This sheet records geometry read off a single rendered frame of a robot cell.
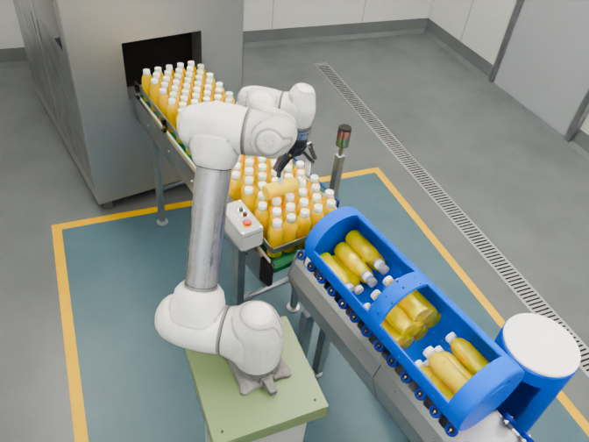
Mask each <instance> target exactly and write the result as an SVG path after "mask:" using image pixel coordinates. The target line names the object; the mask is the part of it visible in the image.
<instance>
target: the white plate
mask: <svg viewBox="0 0 589 442"><path fill-rule="evenodd" d="M503 338H504V342H505V345H506V347H507V349H508V351H509V352H510V353H511V354H512V355H513V357H514V358H515V359H516V360H517V361H518V362H520V363H521V364H522V365H523V366H525V367H526V368H527V369H529V370H531V371H533V372H535V373H537V374H540V375H544V376H548V377H554V378H558V377H565V376H568V375H570V374H572V373H574V372H575V371H576V370H577V368H578V366H579V364H580V359H581V355H580V351H579V348H578V344H577V342H576V341H575V339H574V338H573V336H572V335H571V334H570V333H569V332H568V331H567V330H566V329H565V328H564V327H563V326H561V325H560V324H558V323H557V322H555V321H553V320H551V319H549V318H547V317H544V316H541V315H537V314H532V313H522V314H518V315H515V316H513V317H511V318H510V319H509V320H508V321H507V322H506V324H505V326H504V329H503Z"/></svg>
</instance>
